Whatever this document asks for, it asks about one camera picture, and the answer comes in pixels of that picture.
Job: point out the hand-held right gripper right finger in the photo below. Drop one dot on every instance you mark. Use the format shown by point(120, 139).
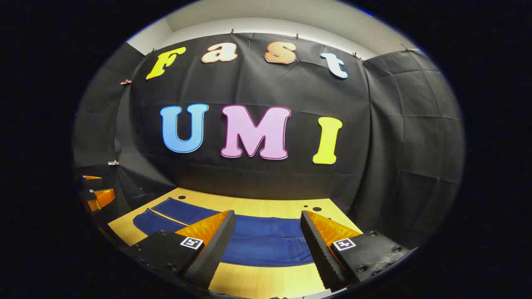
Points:
point(318, 245)

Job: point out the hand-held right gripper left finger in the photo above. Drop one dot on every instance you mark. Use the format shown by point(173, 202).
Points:
point(216, 245)

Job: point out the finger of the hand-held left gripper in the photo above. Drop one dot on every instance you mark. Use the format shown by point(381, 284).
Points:
point(92, 181)
point(102, 198)

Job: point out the black backdrop cloth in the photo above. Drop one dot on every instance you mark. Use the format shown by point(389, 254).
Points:
point(291, 91)

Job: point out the blue jeans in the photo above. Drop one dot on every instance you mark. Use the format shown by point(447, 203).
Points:
point(266, 245)

